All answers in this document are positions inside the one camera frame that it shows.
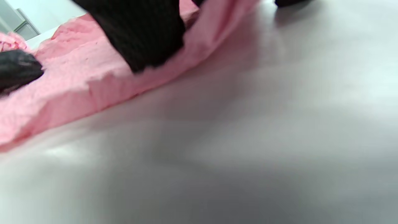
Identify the person's left hand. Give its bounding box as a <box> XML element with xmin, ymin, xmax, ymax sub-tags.
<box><xmin>0</xmin><ymin>49</ymin><xmax>44</xmax><ymax>94</ymax></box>

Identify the person's right hand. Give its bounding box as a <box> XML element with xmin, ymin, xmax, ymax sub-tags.
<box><xmin>72</xmin><ymin>0</ymin><xmax>311</xmax><ymax>74</ymax></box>

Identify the pink crinkled paper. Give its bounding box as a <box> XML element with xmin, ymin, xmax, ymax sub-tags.
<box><xmin>0</xmin><ymin>0</ymin><xmax>261</xmax><ymax>153</ymax></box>
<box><xmin>0</xmin><ymin>32</ymin><xmax>31</xmax><ymax>53</ymax></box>

